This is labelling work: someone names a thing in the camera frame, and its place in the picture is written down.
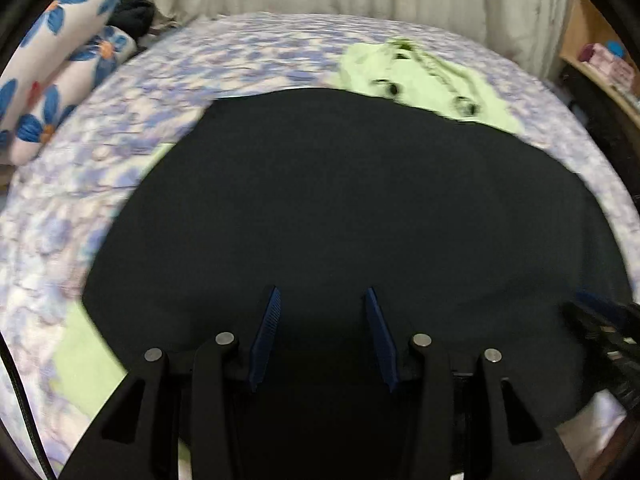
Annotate purple floral bed blanket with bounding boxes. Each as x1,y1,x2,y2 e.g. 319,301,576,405
1,13,639,468

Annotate dark clothes pile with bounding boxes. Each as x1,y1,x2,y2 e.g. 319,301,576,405
107,0,155,42

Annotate pink items on shelf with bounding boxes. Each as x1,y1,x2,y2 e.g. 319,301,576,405
578,42,636,92

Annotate wooden shelf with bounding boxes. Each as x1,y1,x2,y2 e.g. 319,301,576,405
560,0,639,127

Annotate green and black hooded jacket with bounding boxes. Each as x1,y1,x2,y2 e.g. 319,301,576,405
49,37,634,480

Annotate white blue flower folded quilt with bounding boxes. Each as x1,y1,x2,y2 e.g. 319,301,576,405
1,0,136,166

